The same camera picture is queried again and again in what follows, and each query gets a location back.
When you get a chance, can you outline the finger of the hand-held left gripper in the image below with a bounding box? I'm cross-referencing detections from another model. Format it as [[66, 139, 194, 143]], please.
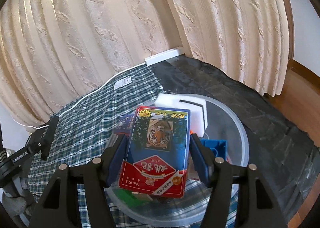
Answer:
[[41, 115, 60, 161]]

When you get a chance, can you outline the plaid cloth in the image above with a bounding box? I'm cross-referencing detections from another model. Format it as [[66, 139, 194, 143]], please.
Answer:
[[25, 65, 240, 228]]

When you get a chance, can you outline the red playing card box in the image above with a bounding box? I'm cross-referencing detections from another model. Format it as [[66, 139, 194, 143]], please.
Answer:
[[118, 105, 191, 198]]

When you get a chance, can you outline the blue playing card box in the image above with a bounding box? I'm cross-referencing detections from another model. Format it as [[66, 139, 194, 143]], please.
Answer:
[[112, 114, 137, 135]]

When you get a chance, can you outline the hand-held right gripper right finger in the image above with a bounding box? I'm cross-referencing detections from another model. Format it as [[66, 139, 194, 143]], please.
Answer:
[[190, 134, 288, 228]]

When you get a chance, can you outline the green toy block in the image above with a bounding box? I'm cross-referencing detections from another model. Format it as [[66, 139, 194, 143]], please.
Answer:
[[116, 189, 153, 202]]

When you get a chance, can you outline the white sponge with black stripe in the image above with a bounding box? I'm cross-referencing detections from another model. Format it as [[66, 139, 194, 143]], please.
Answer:
[[154, 94, 208, 137]]

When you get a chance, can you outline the blue toy block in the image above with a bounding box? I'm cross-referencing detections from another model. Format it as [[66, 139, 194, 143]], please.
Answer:
[[201, 139, 228, 162]]

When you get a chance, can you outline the white cable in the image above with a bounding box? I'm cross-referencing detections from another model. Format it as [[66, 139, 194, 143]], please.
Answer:
[[12, 63, 148, 128]]

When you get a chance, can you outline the white cloth label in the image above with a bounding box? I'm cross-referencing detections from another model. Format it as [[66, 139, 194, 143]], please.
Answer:
[[114, 76, 132, 90]]

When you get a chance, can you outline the white power strip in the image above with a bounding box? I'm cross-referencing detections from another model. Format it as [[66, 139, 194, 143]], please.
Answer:
[[144, 46, 184, 66]]

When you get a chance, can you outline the clear plastic bowl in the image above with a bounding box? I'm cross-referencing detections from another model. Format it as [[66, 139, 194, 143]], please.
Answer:
[[106, 94, 250, 226]]

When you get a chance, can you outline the beige patterned curtain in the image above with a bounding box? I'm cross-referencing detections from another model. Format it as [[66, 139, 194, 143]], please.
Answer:
[[0, 0, 294, 131]]

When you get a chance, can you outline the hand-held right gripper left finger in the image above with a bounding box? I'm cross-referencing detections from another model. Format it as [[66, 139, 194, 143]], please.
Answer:
[[29, 134, 129, 228]]

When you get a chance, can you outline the person's left hand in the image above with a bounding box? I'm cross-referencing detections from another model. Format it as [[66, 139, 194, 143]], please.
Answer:
[[0, 175, 38, 216]]

